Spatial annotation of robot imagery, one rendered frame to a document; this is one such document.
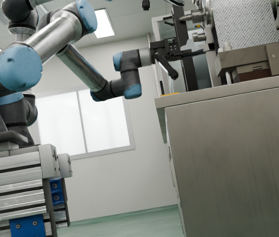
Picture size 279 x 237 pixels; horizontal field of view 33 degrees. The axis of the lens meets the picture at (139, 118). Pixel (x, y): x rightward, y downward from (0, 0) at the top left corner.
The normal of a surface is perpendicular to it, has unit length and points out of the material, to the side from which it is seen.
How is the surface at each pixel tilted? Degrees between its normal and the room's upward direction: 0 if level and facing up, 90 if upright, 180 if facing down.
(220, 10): 90
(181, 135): 90
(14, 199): 90
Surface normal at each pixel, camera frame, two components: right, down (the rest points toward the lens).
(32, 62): 0.82, -0.14
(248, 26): -0.07, -0.10
